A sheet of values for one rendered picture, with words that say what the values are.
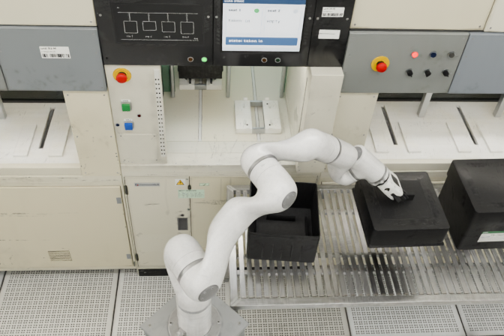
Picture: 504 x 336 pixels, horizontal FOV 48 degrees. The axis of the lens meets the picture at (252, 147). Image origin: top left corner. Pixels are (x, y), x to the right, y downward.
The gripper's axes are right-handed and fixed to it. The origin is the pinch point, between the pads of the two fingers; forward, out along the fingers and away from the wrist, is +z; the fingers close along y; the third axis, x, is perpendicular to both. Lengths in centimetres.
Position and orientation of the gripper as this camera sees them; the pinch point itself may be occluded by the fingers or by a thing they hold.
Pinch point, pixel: (401, 195)
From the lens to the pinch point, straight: 218.6
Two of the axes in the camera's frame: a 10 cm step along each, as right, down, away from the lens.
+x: -7.4, 5.2, 4.3
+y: -0.8, -7.0, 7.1
